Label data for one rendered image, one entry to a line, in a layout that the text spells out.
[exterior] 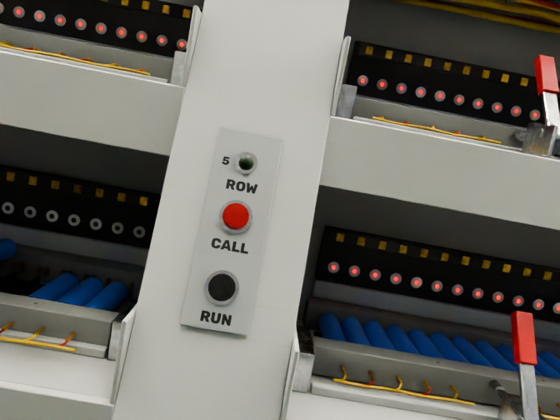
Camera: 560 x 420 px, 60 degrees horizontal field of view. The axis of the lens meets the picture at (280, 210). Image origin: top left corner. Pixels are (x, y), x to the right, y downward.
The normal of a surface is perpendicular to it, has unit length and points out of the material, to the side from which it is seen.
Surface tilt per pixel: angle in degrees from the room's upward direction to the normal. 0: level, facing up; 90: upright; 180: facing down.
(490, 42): 90
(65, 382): 18
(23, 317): 107
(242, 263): 90
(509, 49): 90
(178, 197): 90
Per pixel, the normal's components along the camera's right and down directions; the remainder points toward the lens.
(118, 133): 0.02, 0.14
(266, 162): 0.07, -0.16
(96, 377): 0.18, -0.97
